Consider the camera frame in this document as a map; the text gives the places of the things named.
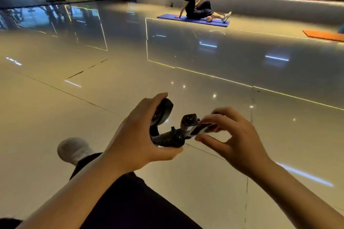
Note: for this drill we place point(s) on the person's right hand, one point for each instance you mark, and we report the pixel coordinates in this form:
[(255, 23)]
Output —
[(244, 145)]

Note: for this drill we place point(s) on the purple exercise mat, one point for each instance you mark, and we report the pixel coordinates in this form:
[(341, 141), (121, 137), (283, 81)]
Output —
[(169, 17)]

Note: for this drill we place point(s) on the pink foam roller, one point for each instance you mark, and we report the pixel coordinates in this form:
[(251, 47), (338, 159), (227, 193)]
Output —
[(209, 19)]

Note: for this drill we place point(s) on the person's right forearm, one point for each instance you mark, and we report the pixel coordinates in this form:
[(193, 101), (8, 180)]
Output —
[(303, 199)]

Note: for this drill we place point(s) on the white left shoe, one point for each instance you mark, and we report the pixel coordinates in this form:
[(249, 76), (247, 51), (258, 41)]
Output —
[(72, 149)]

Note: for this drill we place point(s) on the blue foam roller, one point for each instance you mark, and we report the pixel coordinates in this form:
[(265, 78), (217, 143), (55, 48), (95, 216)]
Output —
[(341, 29)]

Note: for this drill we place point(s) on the orange exercise mat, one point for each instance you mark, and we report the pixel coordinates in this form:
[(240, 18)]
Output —
[(322, 35)]

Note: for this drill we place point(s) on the black trousers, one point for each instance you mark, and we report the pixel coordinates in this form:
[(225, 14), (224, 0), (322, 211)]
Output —
[(134, 204)]

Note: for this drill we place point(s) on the dark rubber floor mat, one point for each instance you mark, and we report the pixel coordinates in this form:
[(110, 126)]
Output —
[(40, 0)]

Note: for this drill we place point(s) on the person's left hand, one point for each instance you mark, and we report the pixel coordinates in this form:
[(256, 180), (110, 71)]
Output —
[(131, 145)]

